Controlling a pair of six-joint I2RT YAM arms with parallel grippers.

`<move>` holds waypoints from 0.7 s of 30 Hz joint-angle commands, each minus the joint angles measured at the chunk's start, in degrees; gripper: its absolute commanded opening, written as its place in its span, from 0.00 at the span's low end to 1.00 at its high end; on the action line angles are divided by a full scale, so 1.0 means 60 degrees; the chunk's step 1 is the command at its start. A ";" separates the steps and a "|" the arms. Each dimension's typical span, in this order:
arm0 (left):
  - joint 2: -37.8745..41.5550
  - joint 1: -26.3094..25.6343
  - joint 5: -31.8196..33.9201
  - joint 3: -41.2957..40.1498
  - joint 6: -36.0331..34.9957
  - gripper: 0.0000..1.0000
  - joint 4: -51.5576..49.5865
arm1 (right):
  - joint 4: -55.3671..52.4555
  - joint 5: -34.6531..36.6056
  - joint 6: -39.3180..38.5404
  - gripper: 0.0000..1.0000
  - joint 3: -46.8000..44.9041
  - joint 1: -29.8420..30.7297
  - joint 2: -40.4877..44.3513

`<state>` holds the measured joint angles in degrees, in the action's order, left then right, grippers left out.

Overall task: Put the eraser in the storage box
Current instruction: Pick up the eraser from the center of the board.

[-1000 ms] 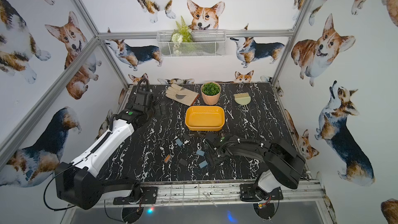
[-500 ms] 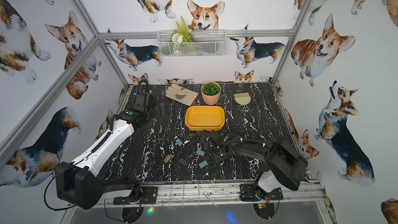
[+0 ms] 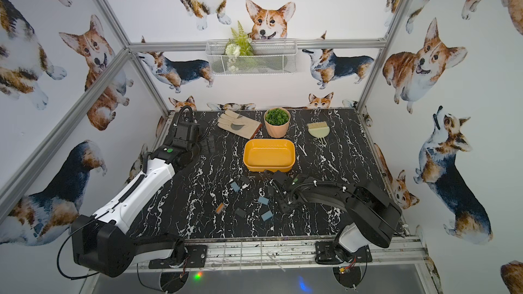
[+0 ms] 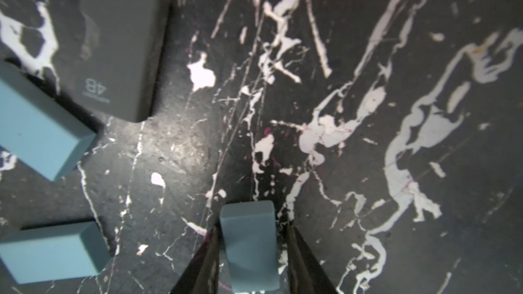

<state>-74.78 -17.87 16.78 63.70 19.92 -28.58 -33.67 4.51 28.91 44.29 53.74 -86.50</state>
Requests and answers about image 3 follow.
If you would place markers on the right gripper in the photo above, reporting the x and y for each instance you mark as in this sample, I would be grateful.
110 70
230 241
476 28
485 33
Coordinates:
282 207

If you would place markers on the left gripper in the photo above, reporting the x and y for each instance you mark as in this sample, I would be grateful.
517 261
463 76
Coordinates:
202 143

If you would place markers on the blue eraser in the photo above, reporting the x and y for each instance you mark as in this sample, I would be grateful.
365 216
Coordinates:
235 187
267 216
263 200

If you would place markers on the black eraser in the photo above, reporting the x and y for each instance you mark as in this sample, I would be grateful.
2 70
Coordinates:
245 180
241 213

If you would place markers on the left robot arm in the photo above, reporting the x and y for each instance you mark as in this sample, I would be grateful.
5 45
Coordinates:
101 242

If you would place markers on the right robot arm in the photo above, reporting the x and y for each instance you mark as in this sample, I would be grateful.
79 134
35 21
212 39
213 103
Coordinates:
373 216

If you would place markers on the yellow storage box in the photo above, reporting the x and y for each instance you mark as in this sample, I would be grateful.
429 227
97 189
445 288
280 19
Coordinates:
269 155

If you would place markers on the orange white eraser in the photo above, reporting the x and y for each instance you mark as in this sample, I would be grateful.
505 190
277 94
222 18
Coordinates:
220 208

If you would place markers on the beige work glove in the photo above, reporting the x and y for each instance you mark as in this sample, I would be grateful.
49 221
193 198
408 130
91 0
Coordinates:
238 124

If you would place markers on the pink pot green plant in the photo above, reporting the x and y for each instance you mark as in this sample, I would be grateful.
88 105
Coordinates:
277 122

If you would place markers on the artificial fern and flower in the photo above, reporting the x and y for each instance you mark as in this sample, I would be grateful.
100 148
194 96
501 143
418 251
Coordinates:
239 51

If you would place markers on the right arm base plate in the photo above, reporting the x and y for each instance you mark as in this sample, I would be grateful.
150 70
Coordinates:
329 253

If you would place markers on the aluminium front rail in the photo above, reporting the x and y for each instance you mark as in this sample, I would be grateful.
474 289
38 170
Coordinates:
276 253

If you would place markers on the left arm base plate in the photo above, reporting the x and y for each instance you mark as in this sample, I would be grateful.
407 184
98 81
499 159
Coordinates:
192 256

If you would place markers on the white wire wall basket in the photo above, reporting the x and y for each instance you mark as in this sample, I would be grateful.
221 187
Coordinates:
271 57

